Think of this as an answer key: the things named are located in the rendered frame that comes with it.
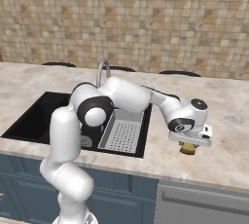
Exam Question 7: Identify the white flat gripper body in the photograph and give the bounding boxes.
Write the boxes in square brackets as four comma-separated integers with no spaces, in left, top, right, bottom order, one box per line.
[167,131,213,148]

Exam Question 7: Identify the yellow-brown sponge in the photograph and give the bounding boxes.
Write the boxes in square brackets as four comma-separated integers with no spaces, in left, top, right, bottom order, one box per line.
[179,141,198,156]

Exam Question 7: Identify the grey perforated sink tray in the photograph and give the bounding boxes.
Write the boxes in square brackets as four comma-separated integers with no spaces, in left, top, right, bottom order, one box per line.
[96,108,145,155]

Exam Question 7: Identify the black sink basin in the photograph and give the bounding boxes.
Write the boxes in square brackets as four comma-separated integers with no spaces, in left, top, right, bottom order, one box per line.
[1,91,154,160]

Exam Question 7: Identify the black stool seat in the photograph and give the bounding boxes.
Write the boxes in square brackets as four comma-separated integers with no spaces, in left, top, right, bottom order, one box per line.
[108,65,137,73]
[41,61,78,68]
[158,69,202,78]

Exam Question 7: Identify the grey dishwasher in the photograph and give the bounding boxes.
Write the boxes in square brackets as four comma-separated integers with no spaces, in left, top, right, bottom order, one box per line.
[154,180,249,224]

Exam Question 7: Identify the blue cupboard door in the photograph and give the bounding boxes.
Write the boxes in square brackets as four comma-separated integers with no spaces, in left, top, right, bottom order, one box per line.
[85,167,160,224]
[0,154,62,224]

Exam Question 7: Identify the grey curved tap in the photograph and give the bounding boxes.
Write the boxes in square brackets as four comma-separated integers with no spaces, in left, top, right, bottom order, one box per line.
[95,59,112,89]

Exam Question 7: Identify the grey dishwasher handle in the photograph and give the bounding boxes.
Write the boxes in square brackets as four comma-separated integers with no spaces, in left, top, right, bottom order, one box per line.
[160,190,249,216]

